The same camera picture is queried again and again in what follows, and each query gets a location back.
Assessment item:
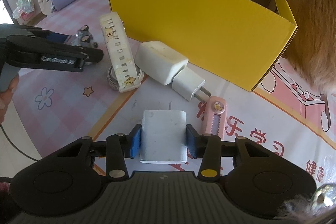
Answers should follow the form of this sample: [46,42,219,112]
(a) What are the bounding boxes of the pink utility knife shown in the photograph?
[201,96,228,140]

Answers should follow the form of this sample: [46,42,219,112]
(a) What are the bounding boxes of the white Pikachu power strip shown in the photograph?
[100,12,141,93]

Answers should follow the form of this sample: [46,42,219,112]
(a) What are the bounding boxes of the white square charger block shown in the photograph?
[139,110,187,164]

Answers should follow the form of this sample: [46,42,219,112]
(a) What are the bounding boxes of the large white power adapter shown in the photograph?
[135,41,189,86]

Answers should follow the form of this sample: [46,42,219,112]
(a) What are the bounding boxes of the small white plug charger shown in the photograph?
[172,67,212,102]

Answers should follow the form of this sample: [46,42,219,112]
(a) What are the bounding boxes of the person's hand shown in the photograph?
[0,75,19,123]

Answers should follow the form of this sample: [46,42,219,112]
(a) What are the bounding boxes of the small grey toy figure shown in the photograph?
[70,25,98,49]

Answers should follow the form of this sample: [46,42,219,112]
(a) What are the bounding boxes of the clear tape roll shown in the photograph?
[106,66,144,91]

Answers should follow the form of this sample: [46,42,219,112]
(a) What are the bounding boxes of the pink cartoon table mat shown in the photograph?
[11,0,336,188]

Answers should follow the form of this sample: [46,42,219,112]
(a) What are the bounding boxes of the yellow cardboard box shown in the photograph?
[109,0,297,92]

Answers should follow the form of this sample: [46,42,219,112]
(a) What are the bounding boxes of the orange fluffy cat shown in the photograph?
[284,0,335,93]

